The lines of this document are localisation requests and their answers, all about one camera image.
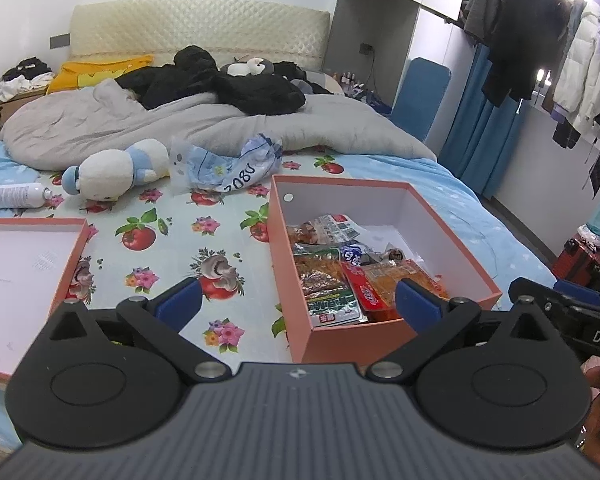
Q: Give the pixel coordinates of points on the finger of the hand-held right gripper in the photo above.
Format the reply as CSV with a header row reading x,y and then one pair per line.
x,y
530,290
580,292

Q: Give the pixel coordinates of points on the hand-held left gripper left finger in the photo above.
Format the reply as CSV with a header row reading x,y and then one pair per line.
x,y
182,300

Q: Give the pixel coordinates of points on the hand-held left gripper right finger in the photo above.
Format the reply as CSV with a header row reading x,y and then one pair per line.
x,y
415,305

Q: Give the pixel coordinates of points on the pile of mixed snacks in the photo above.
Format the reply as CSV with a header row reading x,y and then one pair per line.
x,y
325,280

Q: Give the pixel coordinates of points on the pink cardboard box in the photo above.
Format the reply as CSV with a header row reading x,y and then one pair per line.
x,y
380,210

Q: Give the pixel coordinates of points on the red suitcase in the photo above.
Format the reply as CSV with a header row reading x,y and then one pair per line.
x,y
577,260

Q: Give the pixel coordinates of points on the fruit print mat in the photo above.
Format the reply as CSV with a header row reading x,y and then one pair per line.
x,y
180,240

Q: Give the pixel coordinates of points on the blue bed sheet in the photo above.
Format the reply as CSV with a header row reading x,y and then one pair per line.
x,y
455,195

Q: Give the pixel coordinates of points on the clear light blue plastic bag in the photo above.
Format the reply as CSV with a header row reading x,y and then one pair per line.
x,y
205,165

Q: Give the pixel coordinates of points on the white blue plush toy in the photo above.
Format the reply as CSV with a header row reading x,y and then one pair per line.
x,y
110,170

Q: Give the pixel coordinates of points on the white blue printed plastic bag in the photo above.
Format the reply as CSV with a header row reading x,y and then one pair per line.
x,y
252,165

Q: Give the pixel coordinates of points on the pink box lid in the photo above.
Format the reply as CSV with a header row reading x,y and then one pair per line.
x,y
25,280

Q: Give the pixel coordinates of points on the dark hanging garment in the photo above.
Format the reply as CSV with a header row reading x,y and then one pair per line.
x,y
567,132

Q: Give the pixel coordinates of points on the blue curtain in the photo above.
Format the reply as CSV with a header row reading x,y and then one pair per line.
x,y
480,130

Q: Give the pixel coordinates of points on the grey duvet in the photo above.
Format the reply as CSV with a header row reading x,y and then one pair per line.
x,y
155,125

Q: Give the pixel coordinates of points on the white spray bottle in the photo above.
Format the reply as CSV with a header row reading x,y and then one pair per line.
x,y
15,196

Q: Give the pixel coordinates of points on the blue chair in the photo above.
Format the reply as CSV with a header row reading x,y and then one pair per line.
x,y
420,100

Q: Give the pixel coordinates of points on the black clothing heap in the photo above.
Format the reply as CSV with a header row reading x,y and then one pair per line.
x,y
240,90

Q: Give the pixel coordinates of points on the white puffer jacket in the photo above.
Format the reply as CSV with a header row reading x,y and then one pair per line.
x,y
580,70

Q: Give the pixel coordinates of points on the row of small bottles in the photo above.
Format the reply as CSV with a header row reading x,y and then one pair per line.
x,y
349,79

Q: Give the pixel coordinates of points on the grey white plush toy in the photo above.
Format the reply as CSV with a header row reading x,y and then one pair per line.
x,y
250,66

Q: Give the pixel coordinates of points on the yellow pillow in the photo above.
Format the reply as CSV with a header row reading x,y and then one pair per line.
x,y
90,72

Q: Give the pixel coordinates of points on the black hanging coat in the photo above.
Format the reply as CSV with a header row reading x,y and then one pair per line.
x,y
525,35

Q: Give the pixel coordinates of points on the cream quilted headboard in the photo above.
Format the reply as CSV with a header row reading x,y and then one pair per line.
x,y
205,27

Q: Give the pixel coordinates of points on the wall outlet with plug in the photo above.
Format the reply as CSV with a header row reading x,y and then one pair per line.
x,y
366,49

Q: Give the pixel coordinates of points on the grey wall switch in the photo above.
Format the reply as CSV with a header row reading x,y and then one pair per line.
x,y
60,41

